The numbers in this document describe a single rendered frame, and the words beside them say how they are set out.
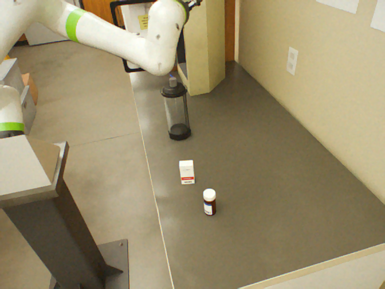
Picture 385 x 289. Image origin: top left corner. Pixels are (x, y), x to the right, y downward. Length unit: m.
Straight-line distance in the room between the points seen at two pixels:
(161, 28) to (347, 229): 0.81
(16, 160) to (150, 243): 1.16
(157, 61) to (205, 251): 0.60
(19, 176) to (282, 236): 0.93
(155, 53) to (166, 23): 0.10
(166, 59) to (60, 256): 1.10
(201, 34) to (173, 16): 0.56
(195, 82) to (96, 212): 1.31
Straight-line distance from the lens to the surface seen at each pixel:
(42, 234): 1.50
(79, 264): 1.70
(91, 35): 1.10
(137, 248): 2.06
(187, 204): 0.98
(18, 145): 1.13
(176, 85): 1.16
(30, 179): 1.22
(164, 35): 0.93
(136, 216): 2.22
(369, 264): 1.07
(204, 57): 1.51
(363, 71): 1.08
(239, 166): 1.11
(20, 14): 1.11
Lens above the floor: 1.69
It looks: 38 degrees down
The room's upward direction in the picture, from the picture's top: 6 degrees counter-clockwise
